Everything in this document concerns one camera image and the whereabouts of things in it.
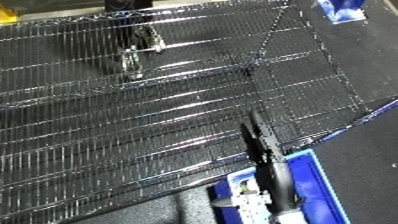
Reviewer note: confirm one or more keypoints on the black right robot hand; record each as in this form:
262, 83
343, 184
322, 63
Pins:
278, 173

